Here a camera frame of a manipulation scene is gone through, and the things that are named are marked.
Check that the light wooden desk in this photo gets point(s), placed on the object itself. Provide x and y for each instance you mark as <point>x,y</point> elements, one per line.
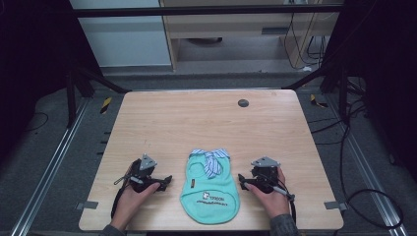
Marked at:
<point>236,26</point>

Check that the dark curtain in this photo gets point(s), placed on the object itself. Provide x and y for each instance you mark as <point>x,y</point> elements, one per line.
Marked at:
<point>387,82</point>
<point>36,65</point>

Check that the teal pet shirt striped bow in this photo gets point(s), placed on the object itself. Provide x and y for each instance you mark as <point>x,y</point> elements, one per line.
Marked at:
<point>209,193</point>

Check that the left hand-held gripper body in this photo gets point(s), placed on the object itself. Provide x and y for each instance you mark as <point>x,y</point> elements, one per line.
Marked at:
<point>147,168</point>

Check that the black metal frame stand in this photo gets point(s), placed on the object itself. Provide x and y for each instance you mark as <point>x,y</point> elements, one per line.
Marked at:
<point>342,95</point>
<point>73,98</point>

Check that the grey round table grommet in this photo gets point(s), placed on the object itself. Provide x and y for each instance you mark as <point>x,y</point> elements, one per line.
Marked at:
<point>243,103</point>

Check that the aluminium floor rail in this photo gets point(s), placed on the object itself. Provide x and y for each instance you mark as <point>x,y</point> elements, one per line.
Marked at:
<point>49,170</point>
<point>370,177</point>

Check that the black horizontal metal bar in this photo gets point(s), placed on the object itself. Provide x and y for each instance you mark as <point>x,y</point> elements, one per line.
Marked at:
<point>196,11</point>

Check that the yellow black striped tape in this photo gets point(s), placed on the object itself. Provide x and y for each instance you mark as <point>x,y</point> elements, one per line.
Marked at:
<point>316,101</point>
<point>105,105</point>

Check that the white cabinet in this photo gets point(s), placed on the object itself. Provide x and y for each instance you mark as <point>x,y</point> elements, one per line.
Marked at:
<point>124,42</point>

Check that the grey metal table bracket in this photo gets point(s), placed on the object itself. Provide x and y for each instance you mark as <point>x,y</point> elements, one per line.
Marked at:
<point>336,206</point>
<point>87,205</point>

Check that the person's left hand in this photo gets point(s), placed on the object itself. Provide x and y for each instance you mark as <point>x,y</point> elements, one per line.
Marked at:
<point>131,205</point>

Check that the person's right hand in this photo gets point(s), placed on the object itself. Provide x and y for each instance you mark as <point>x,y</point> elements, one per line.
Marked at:
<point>272,203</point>

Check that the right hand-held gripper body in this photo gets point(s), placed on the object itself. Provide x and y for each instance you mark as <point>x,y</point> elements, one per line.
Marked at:
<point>265,172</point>

